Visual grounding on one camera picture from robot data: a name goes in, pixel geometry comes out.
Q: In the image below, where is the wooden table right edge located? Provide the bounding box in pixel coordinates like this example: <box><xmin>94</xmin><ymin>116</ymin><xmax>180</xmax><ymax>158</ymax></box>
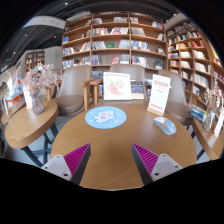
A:
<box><xmin>191</xmin><ymin>117</ymin><xmax>224</xmax><ymax>160</ymax></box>

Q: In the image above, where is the white framed floral picture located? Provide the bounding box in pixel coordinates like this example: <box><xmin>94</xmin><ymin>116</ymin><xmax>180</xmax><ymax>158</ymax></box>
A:
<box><xmin>103</xmin><ymin>72</ymin><xmax>132</xmax><ymax>100</ymax></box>

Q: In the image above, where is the beige armchair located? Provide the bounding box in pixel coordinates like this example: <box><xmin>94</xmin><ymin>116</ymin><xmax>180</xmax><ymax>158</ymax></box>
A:
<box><xmin>158</xmin><ymin>70</ymin><xmax>192</xmax><ymax>126</ymax></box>
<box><xmin>97</xmin><ymin>64</ymin><xmax>148</xmax><ymax>106</ymax></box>
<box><xmin>54</xmin><ymin>65</ymin><xmax>92</xmax><ymax>116</ymax></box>

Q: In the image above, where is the glass vase dried flowers right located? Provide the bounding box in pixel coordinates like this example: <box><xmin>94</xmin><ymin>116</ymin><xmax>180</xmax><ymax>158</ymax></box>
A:
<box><xmin>203</xmin><ymin>88</ymin><xmax>223</xmax><ymax>132</ymax></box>

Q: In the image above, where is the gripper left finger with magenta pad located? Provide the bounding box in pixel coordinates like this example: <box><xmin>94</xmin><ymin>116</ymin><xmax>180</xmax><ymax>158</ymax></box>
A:
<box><xmin>42</xmin><ymin>144</ymin><xmax>91</xmax><ymax>185</ymax></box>

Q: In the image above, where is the beige armchair middle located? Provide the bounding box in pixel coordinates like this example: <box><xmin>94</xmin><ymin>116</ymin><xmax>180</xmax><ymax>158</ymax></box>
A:
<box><xmin>97</xmin><ymin>64</ymin><xmax>148</xmax><ymax>106</ymax></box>

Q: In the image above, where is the white menu sign wooden stand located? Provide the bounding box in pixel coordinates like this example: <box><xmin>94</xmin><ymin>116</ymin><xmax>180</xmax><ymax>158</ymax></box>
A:
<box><xmin>147</xmin><ymin>74</ymin><xmax>171</xmax><ymax>116</ymax></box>

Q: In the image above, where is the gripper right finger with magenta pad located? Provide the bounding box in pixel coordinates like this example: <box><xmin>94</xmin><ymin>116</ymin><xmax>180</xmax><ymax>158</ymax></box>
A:
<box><xmin>132</xmin><ymin>144</ymin><xmax>182</xmax><ymax>185</ymax></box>

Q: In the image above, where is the stack of magazines right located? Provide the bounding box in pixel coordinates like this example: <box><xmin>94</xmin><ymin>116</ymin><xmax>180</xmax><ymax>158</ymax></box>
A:
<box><xmin>188</xmin><ymin>104</ymin><xmax>207</xmax><ymax>122</ymax></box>

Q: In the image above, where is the white card on side table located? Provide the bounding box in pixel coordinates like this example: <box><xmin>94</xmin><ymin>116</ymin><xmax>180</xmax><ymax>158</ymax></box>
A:
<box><xmin>23</xmin><ymin>86</ymin><xmax>32</xmax><ymax>109</ymax></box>

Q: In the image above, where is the beige armchair right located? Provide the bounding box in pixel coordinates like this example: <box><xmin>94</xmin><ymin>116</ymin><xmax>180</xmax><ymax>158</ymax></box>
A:
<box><xmin>158</xmin><ymin>70</ymin><xmax>192</xmax><ymax>126</ymax></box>

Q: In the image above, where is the round wooden side table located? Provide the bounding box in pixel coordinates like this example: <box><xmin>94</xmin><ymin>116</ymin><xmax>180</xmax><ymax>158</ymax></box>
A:
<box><xmin>5</xmin><ymin>100</ymin><xmax>59</xmax><ymax>167</ymax></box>

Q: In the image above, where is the wooden bookshelf right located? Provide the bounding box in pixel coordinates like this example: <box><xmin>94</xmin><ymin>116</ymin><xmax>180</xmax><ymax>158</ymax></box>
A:
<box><xmin>165</xmin><ymin>19</ymin><xmax>224</xmax><ymax>109</ymax></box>

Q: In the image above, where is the beige armchair left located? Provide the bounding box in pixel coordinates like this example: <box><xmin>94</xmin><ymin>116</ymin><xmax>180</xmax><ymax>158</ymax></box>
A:
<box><xmin>54</xmin><ymin>65</ymin><xmax>92</xmax><ymax>116</ymax></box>

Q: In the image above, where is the glass vase with pink flowers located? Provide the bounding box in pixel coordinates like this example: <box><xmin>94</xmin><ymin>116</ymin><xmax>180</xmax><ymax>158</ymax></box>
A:
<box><xmin>22</xmin><ymin>64</ymin><xmax>58</xmax><ymax>115</ymax></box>

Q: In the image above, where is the large wooden bookshelf centre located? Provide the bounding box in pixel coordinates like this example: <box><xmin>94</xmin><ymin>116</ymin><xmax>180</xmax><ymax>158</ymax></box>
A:
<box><xmin>60</xmin><ymin>11</ymin><xmax>169</xmax><ymax>81</ymax></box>

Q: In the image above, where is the round blue mouse pad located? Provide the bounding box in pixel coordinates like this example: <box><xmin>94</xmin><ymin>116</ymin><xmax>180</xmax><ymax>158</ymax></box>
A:
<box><xmin>85</xmin><ymin>106</ymin><xmax>127</xmax><ymax>129</ymax></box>

